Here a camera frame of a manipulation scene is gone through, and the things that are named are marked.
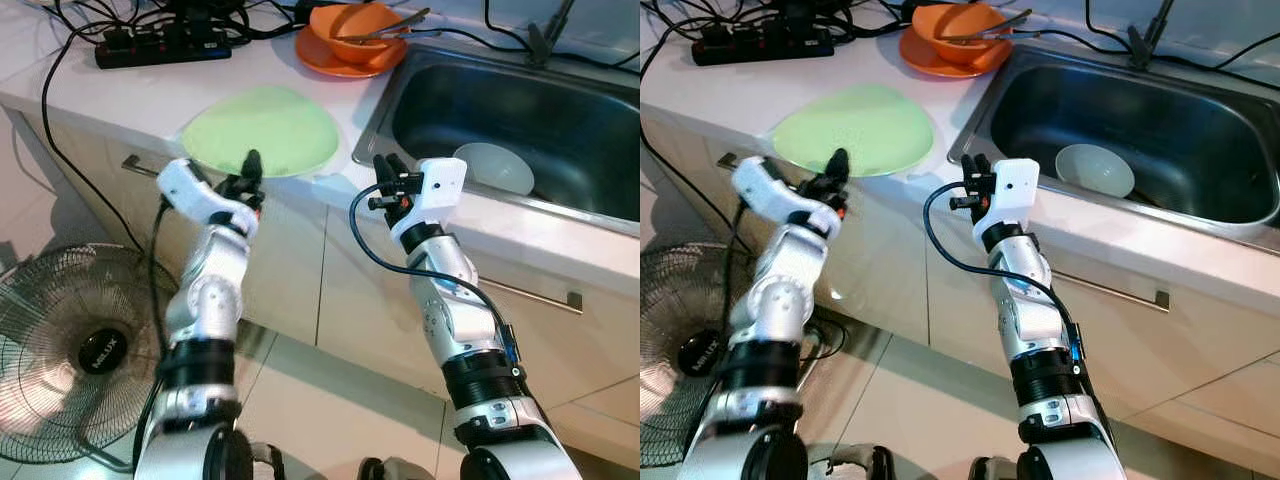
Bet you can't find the white ribbed bowl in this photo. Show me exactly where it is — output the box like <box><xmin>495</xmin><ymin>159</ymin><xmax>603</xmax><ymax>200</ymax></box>
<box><xmin>1055</xmin><ymin>143</ymin><xmax>1137</xmax><ymax>199</ymax></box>
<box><xmin>452</xmin><ymin>142</ymin><xmax>536</xmax><ymax>197</ymax></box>

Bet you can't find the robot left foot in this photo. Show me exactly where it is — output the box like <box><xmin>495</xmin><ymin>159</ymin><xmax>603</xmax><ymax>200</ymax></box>
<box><xmin>235</xmin><ymin>440</ymin><xmax>286</xmax><ymax>480</ymax></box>
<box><xmin>825</xmin><ymin>445</ymin><xmax>896</xmax><ymax>480</ymax></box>

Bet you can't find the black power strip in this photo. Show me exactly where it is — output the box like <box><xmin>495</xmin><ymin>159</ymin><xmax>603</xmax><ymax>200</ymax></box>
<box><xmin>95</xmin><ymin>25</ymin><xmax>233</xmax><ymax>71</ymax></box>
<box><xmin>692</xmin><ymin>22</ymin><xmax>836</xmax><ymax>67</ymax></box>

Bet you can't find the light green plate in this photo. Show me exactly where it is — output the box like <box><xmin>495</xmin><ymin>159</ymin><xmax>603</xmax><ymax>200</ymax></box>
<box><xmin>772</xmin><ymin>83</ymin><xmax>936</xmax><ymax>178</ymax></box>
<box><xmin>180</xmin><ymin>85</ymin><xmax>341</xmax><ymax>179</ymax></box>

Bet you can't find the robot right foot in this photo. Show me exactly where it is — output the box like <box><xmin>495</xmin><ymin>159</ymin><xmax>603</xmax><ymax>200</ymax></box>
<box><xmin>358</xmin><ymin>455</ymin><xmax>436</xmax><ymax>480</ymax></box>
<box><xmin>968</xmin><ymin>455</ymin><xmax>1041</xmax><ymax>480</ymax></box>

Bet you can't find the cream sink counter cabinet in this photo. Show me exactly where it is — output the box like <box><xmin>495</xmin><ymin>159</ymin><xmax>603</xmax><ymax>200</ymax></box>
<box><xmin>640</xmin><ymin>100</ymin><xmax>1280</xmax><ymax>441</ymax></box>
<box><xmin>20</xmin><ymin>100</ymin><xmax>641</xmax><ymax>441</ymax></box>

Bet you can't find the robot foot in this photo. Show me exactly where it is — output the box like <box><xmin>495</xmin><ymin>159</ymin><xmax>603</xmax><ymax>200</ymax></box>
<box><xmin>825</xmin><ymin>445</ymin><xmax>896</xmax><ymax>480</ymax></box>
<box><xmin>235</xmin><ymin>440</ymin><xmax>286</xmax><ymax>480</ymax></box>
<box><xmin>358</xmin><ymin>455</ymin><xmax>436</xmax><ymax>480</ymax></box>
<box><xmin>968</xmin><ymin>455</ymin><xmax>1041</xmax><ymax>480</ymax></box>

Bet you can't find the orange plate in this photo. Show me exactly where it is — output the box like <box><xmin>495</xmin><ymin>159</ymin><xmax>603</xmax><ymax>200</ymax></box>
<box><xmin>898</xmin><ymin>32</ymin><xmax>1013</xmax><ymax>79</ymax></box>
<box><xmin>295</xmin><ymin>35</ymin><xmax>409</xmax><ymax>79</ymax></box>

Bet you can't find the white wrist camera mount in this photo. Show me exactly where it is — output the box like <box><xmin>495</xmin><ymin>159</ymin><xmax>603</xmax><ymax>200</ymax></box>
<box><xmin>972</xmin><ymin>158</ymin><xmax>1041</xmax><ymax>239</ymax></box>
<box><xmin>157</xmin><ymin>158</ymin><xmax>259</xmax><ymax>229</ymax></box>
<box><xmin>732</xmin><ymin>157</ymin><xmax>843</xmax><ymax>241</ymax></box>
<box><xmin>390</xmin><ymin>158</ymin><xmax>466</xmax><ymax>241</ymax></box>

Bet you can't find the orange bowl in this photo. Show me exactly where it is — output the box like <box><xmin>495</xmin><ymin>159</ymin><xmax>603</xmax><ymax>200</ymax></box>
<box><xmin>308</xmin><ymin>2</ymin><xmax>409</xmax><ymax>65</ymax></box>
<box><xmin>912</xmin><ymin>2</ymin><xmax>1011</xmax><ymax>63</ymax></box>

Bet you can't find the black hanging power cable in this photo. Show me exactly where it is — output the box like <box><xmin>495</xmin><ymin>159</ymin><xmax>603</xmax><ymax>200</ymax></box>
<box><xmin>40</xmin><ymin>25</ymin><xmax>141</xmax><ymax>251</ymax></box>

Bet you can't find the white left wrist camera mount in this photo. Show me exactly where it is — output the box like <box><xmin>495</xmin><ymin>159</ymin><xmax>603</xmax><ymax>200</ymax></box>
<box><xmin>157</xmin><ymin>158</ymin><xmax>259</xmax><ymax>229</ymax></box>
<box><xmin>732</xmin><ymin>157</ymin><xmax>843</xmax><ymax>241</ymax></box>

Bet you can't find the dark metal faucet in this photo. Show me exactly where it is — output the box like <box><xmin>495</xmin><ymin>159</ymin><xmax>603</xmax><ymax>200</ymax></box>
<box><xmin>528</xmin><ymin>0</ymin><xmax>576</xmax><ymax>69</ymax></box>
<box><xmin>1128</xmin><ymin>0</ymin><xmax>1176</xmax><ymax>71</ymax></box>

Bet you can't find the black wall cable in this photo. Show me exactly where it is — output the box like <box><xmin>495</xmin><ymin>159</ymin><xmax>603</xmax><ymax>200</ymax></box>
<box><xmin>1083</xmin><ymin>0</ymin><xmax>1133</xmax><ymax>49</ymax></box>
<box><xmin>483</xmin><ymin>0</ymin><xmax>536</xmax><ymax>51</ymax></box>

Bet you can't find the stainless steel sink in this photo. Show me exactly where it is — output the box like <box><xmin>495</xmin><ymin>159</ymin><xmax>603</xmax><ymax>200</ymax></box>
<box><xmin>948</xmin><ymin>45</ymin><xmax>1280</xmax><ymax>241</ymax></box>
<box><xmin>352</xmin><ymin>45</ymin><xmax>641</xmax><ymax>239</ymax></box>

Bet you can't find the black floor fan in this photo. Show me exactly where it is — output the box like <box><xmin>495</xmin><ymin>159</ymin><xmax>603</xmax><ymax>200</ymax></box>
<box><xmin>640</xmin><ymin>245</ymin><xmax>791</xmax><ymax>471</ymax></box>
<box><xmin>0</xmin><ymin>243</ymin><xmax>201</xmax><ymax>466</ymax></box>

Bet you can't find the silver metal utensil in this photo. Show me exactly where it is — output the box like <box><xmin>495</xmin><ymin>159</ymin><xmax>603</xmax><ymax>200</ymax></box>
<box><xmin>343</xmin><ymin>8</ymin><xmax>433</xmax><ymax>44</ymax></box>
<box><xmin>950</xmin><ymin>28</ymin><xmax>1047</xmax><ymax>45</ymax></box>
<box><xmin>945</xmin><ymin>8</ymin><xmax>1034</xmax><ymax>43</ymax></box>
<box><xmin>348</xmin><ymin>30</ymin><xmax>443</xmax><ymax>47</ymax></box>

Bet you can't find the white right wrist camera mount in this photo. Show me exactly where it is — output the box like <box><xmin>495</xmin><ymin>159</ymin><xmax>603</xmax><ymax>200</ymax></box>
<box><xmin>972</xmin><ymin>158</ymin><xmax>1041</xmax><ymax>239</ymax></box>
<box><xmin>390</xmin><ymin>158</ymin><xmax>466</xmax><ymax>241</ymax></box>

